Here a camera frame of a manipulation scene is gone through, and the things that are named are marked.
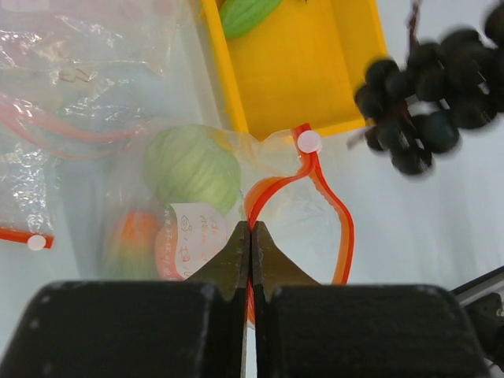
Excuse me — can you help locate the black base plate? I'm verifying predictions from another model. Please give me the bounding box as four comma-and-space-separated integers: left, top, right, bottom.
451, 266, 503, 372

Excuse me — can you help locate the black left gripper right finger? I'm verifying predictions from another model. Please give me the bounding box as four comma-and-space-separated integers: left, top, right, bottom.
250, 222, 490, 377

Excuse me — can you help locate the yellow plastic bin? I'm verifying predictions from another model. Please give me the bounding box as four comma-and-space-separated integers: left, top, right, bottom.
202, 1, 387, 140

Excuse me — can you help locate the peach toy fruit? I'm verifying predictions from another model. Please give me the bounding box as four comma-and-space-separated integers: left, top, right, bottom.
154, 207, 228, 280

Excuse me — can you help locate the clear blue-zipper zip bag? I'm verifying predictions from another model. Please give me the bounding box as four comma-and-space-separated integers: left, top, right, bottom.
0, 0, 206, 158

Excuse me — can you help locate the dark toy grape bunch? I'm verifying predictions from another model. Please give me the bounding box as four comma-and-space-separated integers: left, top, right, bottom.
346, 1, 503, 176

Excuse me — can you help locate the clear orange-zipper zip bag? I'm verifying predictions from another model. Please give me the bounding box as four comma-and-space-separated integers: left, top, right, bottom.
94, 122, 356, 324

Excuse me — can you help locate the orange green toy mango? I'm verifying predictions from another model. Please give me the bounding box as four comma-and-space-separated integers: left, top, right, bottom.
102, 210, 161, 280

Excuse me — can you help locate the green toy vegetable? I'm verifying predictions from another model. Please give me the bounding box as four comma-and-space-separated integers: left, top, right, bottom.
219, 0, 282, 39

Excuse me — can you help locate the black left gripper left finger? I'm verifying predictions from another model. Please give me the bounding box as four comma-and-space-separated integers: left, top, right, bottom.
1, 221, 250, 377

